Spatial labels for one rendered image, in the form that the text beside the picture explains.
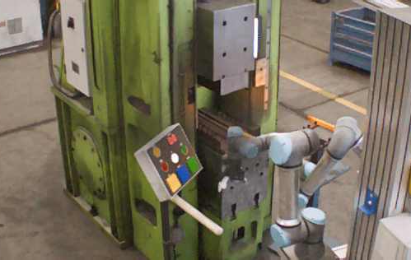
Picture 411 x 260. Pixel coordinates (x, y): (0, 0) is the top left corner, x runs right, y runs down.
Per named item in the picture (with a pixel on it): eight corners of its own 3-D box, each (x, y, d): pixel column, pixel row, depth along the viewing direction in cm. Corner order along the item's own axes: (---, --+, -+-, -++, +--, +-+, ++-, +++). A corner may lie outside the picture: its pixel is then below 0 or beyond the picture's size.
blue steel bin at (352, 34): (436, 77, 709) (444, 22, 676) (403, 93, 662) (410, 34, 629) (360, 51, 789) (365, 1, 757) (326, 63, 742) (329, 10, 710)
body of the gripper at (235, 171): (231, 183, 297) (231, 163, 291) (224, 175, 304) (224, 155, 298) (245, 180, 299) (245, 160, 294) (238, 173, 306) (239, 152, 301)
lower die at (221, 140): (246, 141, 358) (246, 128, 354) (220, 151, 347) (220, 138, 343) (203, 118, 388) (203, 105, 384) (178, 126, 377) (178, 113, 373)
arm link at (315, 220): (329, 237, 271) (332, 214, 265) (305, 246, 265) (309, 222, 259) (314, 225, 280) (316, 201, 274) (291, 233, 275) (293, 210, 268)
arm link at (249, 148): (265, 141, 282) (253, 132, 290) (245, 147, 277) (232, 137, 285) (264, 156, 285) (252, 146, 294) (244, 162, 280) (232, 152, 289)
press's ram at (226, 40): (265, 67, 346) (267, 1, 328) (213, 81, 324) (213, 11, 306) (220, 48, 375) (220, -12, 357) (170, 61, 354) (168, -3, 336)
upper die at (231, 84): (247, 86, 342) (248, 71, 338) (220, 95, 331) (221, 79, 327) (203, 67, 372) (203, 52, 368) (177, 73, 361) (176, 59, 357)
